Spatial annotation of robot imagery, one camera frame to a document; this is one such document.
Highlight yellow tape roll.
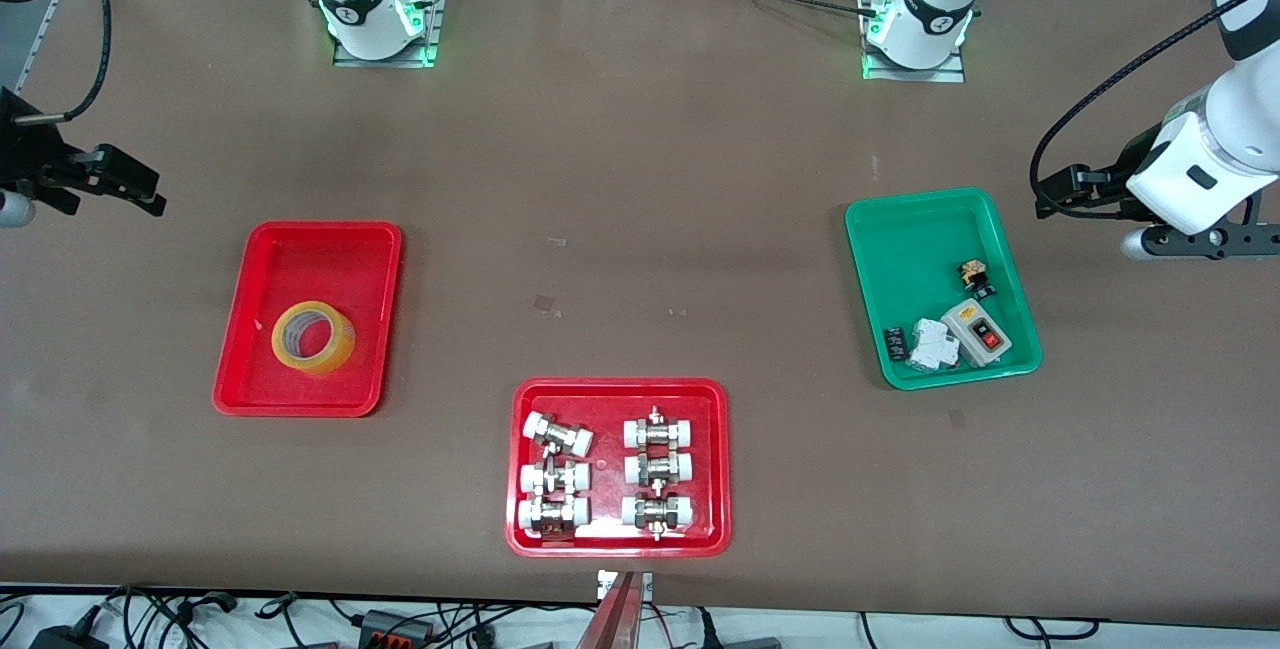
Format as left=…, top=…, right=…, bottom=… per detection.
left=271, top=301, right=357, bottom=371

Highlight green plastic tray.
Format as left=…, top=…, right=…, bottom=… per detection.
left=845, top=187, right=1044, bottom=391

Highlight empty red plastic tray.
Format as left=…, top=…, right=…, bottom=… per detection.
left=212, top=221, right=404, bottom=418

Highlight red tray with fittings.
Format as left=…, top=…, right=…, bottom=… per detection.
left=505, top=377, right=732, bottom=559

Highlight white circuit breaker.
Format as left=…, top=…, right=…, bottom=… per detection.
left=908, top=317, right=963, bottom=372

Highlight black power adapter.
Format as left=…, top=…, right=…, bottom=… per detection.
left=30, top=624, right=111, bottom=649

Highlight metal fitting with white caps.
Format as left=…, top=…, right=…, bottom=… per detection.
left=623, top=407, right=694, bottom=450
left=517, top=496, right=591, bottom=540
left=624, top=451, right=694, bottom=488
left=621, top=494, right=696, bottom=540
left=522, top=411, right=594, bottom=458
left=519, top=459, right=591, bottom=497

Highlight grey connector box orange levers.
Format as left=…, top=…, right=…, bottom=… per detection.
left=355, top=609, right=436, bottom=648

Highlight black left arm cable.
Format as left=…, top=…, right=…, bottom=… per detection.
left=1030, top=0, right=1280, bottom=220

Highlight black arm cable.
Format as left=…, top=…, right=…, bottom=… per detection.
left=1030, top=0, right=1280, bottom=220
left=20, top=0, right=113, bottom=122

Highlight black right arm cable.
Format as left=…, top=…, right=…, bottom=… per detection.
left=20, top=0, right=113, bottom=122

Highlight grey switch box red button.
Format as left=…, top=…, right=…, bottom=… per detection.
left=942, top=297, right=1014, bottom=368

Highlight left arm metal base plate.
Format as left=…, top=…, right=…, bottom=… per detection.
left=862, top=0, right=966, bottom=83

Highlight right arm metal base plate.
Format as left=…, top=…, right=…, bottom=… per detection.
left=333, top=0, right=446, bottom=68

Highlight black looped floor cable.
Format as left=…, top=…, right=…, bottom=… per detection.
left=1005, top=615, right=1101, bottom=642

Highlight small silver bracket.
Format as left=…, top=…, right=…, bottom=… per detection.
left=597, top=570, right=653, bottom=602

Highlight red metal camera stand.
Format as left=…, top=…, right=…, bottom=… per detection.
left=575, top=571, right=646, bottom=649

